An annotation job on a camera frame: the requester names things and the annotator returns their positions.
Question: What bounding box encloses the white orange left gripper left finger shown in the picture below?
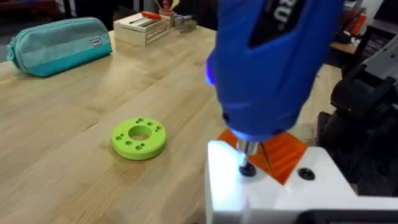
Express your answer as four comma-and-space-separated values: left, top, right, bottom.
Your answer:
204, 128, 266, 224

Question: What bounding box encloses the white orange left gripper right finger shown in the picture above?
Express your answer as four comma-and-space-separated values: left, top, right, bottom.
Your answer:
247, 131, 359, 224

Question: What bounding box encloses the small black screw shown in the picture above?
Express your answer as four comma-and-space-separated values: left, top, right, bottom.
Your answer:
238, 162, 257, 178

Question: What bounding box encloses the green disc with holes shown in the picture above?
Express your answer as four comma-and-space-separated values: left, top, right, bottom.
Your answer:
111, 116, 168, 161

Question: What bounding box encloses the red and orange boxes heap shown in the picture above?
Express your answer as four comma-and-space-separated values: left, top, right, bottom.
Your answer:
340, 7, 368, 37

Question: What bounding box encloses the grey and green tape roll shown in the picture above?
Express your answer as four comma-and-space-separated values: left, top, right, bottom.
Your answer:
173, 14, 198, 32

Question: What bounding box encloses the pale wooden box with tools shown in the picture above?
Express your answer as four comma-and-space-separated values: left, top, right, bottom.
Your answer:
113, 11, 172, 48

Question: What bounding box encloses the brown cup with pens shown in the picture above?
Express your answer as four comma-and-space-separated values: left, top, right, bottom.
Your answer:
154, 0, 175, 20

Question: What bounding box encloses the teal soft zip bag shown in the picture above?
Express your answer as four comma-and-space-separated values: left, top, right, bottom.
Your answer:
6, 16, 113, 78

